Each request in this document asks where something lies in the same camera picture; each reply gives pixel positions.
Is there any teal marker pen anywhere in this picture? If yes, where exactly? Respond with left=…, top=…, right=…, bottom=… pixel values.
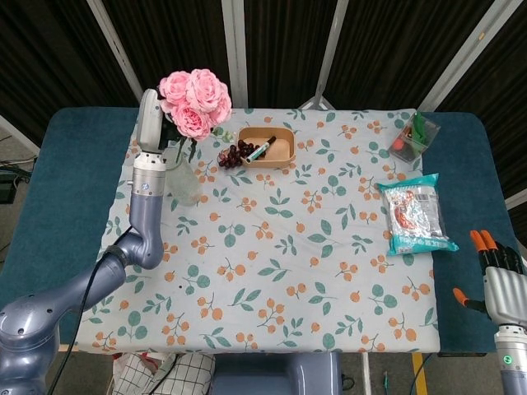
left=245, top=136, right=277, bottom=163

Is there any clear plastic box with items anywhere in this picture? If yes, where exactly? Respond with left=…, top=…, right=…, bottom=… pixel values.
left=389, top=110, right=441, bottom=165

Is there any teal snack packet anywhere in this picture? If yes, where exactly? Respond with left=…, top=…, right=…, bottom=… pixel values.
left=376, top=172, right=460, bottom=257

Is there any clear glass vase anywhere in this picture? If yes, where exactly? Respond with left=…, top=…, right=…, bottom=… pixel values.
left=164, top=137, right=203, bottom=207

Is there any blue table mat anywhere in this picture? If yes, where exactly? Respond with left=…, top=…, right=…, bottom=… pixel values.
left=0, top=106, right=527, bottom=357

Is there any pink rose bouquet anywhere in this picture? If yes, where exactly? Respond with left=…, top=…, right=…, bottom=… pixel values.
left=156, top=67, right=235, bottom=165

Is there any dark red grape bunch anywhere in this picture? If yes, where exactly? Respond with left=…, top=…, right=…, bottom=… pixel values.
left=217, top=139, right=261, bottom=170

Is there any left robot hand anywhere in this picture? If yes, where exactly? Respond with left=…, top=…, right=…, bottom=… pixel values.
left=135, top=87, right=176, bottom=156

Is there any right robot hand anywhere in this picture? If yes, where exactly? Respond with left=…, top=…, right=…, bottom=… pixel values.
left=452, top=229, right=527, bottom=328

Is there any floral patterned tablecloth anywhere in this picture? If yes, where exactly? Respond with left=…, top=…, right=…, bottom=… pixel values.
left=72, top=105, right=441, bottom=355

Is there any tan rectangular tray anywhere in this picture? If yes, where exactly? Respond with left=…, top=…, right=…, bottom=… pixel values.
left=237, top=126, right=297, bottom=170

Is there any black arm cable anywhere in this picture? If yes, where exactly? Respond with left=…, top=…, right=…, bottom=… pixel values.
left=43, top=230, right=133, bottom=395

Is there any black white checkered bag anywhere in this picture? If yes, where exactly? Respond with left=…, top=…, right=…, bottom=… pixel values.
left=110, top=351, right=217, bottom=395

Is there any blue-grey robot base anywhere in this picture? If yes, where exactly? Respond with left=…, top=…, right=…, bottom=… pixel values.
left=210, top=353, right=343, bottom=395

